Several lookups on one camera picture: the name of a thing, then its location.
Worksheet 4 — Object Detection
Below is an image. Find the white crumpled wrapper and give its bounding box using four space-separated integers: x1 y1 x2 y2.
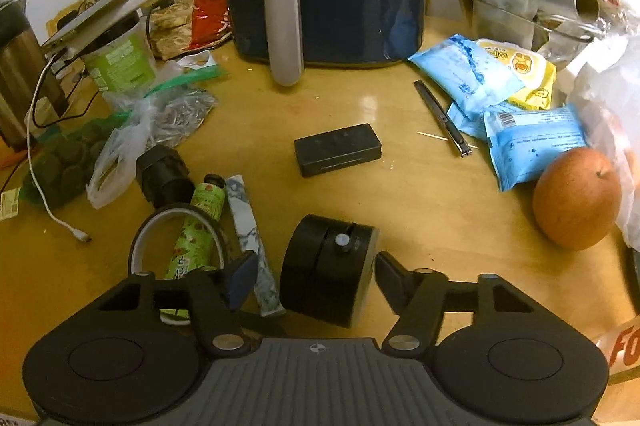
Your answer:
177 50 219 70

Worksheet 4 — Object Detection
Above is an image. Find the blue wet wipes packet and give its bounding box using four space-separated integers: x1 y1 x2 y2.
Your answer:
407 34 526 115

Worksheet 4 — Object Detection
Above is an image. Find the ribbed metal kettle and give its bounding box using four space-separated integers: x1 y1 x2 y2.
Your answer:
0 0 69 153

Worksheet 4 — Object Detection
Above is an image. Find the white bag with orange print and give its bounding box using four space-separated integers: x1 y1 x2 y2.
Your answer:
594 320 640 388

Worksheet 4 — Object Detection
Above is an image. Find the black rectangular box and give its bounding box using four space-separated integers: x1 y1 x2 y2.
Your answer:
293 123 384 179

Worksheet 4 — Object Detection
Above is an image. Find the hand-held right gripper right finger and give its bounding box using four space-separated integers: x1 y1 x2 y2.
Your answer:
375 251 537 352

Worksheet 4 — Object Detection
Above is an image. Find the green patterned tube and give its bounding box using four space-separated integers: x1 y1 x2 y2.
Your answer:
159 174 226 325

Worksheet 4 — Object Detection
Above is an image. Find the clear bag of crackers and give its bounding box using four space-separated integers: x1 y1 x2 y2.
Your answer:
149 0 197 60

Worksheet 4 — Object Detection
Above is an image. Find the green labelled tub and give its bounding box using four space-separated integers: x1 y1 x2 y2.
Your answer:
80 22 159 95

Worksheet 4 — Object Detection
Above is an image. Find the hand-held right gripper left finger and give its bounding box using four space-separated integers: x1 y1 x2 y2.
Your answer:
93 255 261 353

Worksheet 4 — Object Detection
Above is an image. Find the clear plastic bag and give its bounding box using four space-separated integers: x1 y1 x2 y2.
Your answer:
87 96 167 210

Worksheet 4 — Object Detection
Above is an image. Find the black pen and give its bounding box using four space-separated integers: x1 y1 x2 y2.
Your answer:
413 79 474 158

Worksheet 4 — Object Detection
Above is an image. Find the small yellow-green sachet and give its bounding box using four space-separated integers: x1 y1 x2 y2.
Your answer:
0 188 24 222

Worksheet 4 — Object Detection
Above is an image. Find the yellow cartoon packet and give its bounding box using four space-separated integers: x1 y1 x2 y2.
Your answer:
475 38 557 111

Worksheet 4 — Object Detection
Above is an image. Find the red snack bag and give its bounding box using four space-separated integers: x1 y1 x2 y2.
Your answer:
191 0 234 52

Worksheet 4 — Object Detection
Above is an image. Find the small blue packet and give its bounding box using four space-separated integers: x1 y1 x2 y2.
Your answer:
446 101 494 140

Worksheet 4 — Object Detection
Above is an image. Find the black power adapter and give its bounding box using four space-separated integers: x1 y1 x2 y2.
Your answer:
56 9 85 31

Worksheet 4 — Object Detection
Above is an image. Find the white marbled tube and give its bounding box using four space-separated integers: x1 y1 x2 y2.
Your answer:
224 174 286 318

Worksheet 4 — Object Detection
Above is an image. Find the black cylindrical adapter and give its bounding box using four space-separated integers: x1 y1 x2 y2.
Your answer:
135 144 194 210

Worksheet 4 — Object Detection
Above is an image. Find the blue packet with barcode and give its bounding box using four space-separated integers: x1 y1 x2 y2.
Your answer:
483 104 589 193

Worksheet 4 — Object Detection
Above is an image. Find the white plastic bag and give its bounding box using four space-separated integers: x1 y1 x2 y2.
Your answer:
567 35 640 253

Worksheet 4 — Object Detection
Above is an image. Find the white charging cable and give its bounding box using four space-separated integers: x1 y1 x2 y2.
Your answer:
27 46 94 245

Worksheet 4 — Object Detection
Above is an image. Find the black round device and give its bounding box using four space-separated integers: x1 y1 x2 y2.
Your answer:
279 214 381 328

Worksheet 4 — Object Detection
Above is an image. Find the bag of sunflower seeds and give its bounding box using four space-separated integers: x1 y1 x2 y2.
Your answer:
144 66 232 148

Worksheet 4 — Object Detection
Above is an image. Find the green mesh bag of discs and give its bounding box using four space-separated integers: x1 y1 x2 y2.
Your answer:
20 113 132 210

